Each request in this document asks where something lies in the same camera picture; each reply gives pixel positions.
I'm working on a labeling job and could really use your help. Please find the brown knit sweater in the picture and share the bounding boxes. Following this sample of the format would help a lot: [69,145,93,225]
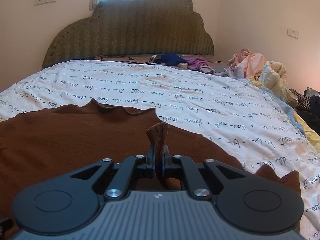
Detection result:
[1,100,304,238]

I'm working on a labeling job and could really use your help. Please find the pink clothes pile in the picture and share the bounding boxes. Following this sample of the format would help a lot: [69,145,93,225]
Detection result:
[227,49,266,80]

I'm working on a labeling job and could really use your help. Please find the dark clothes pile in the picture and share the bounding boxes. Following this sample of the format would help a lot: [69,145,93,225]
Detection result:
[297,95,319,134]

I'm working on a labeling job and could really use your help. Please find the white script-print bed sheet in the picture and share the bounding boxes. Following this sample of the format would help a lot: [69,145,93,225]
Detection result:
[1,60,319,239]

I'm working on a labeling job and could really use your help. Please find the blue cloth on bed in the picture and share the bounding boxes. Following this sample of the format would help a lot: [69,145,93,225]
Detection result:
[152,53,188,66]

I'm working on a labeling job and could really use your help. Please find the purple garment on bed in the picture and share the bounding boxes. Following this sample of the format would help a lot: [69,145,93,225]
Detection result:
[184,56,215,74]

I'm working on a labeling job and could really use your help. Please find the olive green upholstered headboard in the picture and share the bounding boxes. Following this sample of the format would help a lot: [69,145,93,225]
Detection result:
[42,0,215,68]

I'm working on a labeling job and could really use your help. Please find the yellow blue blanket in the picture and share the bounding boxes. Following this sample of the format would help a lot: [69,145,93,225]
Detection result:
[240,79,319,154]

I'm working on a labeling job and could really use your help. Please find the cream quilted jacket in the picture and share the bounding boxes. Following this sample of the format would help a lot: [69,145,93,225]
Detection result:
[258,61,298,108]

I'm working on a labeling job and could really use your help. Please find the black white patterned garment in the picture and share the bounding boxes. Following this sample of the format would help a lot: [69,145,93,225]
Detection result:
[289,88,310,111]

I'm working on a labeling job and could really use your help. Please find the white wall light switch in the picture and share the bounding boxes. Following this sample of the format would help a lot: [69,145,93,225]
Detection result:
[287,28,299,39]

